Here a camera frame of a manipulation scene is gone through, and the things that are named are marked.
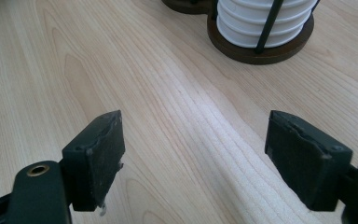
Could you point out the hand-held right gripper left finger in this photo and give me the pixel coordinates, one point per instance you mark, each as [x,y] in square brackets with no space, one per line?
[102,161]

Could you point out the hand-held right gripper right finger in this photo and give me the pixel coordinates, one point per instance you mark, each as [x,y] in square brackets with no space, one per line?
[304,168]

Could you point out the stack of white paper cups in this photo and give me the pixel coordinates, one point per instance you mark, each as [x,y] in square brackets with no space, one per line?
[248,21]

